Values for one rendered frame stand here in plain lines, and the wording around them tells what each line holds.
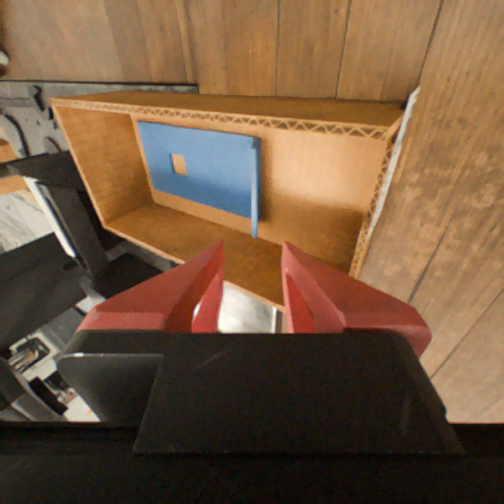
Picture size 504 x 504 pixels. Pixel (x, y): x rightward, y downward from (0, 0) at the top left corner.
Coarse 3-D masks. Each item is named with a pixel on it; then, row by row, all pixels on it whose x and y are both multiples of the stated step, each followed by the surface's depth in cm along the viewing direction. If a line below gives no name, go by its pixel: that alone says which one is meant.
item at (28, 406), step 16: (32, 352) 35; (0, 368) 30; (16, 368) 33; (0, 384) 29; (16, 384) 29; (32, 384) 35; (0, 400) 28; (16, 400) 28; (32, 400) 29; (48, 400) 34; (64, 400) 36; (0, 416) 27; (16, 416) 28; (32, 416) 30; (48, 416) 31; (64, 416) 40
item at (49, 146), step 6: (42, 138) 39; (48, 138) 38; (42, 144) 40; (48, 144) 38; (54, 144) 38; (48, 150) 39; (54, 150) 38; (60, 150) 38; (30, 156) 37; (36, 156) 38; (6, 162) 35; (12, 162) 36; (0, 168) 35; (6, 168) 35; (0, 174) 35; (6, 174) 35; (12, 174) 36
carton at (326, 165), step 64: (64, 128) 21; (128, 128) 26; (256, 128) 19; (320, 128) 10; (384, 128) 9; (128, 192) 28; (320, 192) 18; (384, 192) 15; (192, 256) 22; (256, 256) 22; (320, 256) 21
